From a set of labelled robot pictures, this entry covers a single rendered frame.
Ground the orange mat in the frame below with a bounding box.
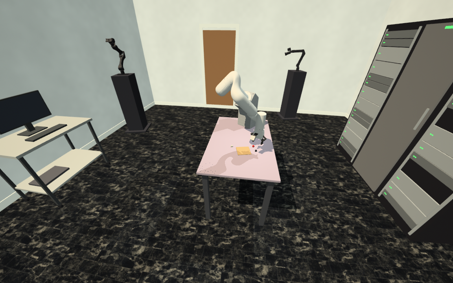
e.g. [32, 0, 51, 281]
[236, 147, 251, 155]

